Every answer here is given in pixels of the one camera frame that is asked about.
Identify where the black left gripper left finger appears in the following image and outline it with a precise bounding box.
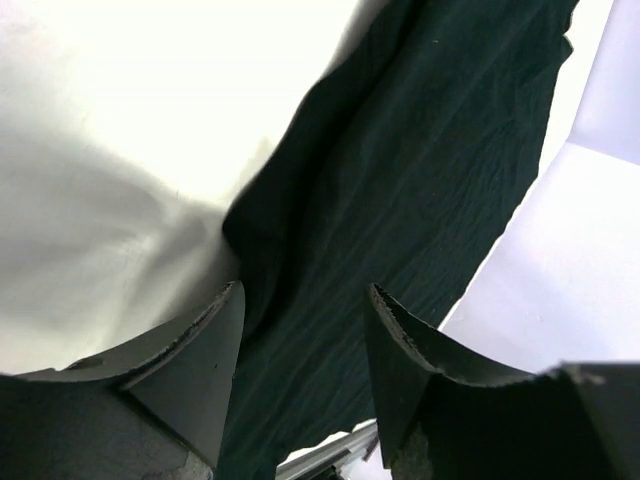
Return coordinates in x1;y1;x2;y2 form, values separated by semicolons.
1;282;245;479

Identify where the black t shirt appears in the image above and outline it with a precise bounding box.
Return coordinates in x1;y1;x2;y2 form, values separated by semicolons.
217;0;575;479

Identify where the aluminium frame rail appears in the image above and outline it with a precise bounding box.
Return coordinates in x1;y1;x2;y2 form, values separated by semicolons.
275;419;379;480

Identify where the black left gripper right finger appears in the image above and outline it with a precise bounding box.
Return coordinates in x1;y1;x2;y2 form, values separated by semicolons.
363;285;639;479

